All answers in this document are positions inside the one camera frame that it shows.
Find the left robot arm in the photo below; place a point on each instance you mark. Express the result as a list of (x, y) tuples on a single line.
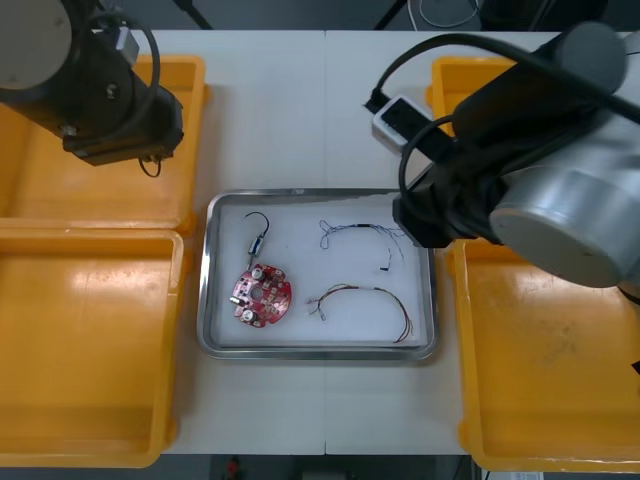
[(45, 45)]

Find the steel tray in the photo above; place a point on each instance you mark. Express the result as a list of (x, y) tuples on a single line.
[(202, 300)]

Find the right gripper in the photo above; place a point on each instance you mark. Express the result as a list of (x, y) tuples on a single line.
[(445, 210)]

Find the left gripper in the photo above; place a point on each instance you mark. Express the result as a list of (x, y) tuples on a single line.
[(130, 135)]

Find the black stand leg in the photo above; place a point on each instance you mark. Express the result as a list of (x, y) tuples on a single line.
[(195, 15), (390, 15)]

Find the round red circuit board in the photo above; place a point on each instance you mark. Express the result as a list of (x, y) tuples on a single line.
[(262, 300)]

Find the yellow-orange plastic bin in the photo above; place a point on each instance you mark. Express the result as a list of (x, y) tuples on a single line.
[(450, 90), (75, 390), (550, 380), (165, 200)]

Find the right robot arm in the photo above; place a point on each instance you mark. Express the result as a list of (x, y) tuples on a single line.
[(560, 210)]

